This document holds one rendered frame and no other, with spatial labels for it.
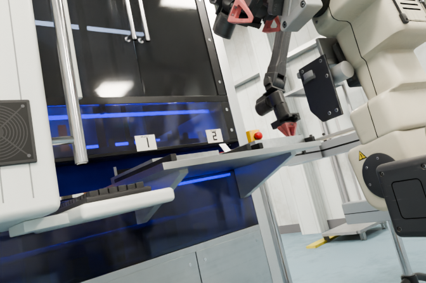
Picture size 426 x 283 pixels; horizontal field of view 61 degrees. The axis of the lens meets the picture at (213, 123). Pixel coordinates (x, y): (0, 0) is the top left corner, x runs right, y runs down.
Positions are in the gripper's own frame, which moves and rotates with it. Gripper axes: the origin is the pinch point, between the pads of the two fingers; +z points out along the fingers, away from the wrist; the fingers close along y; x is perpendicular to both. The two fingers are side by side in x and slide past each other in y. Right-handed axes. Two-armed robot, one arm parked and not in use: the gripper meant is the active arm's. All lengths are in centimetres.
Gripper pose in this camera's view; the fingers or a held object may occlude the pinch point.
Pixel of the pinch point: (292, 140)
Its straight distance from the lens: 139.6
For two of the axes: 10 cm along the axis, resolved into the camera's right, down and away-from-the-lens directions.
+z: 2.8, 9.2, -2.8
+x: -7.9, 0.6, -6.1
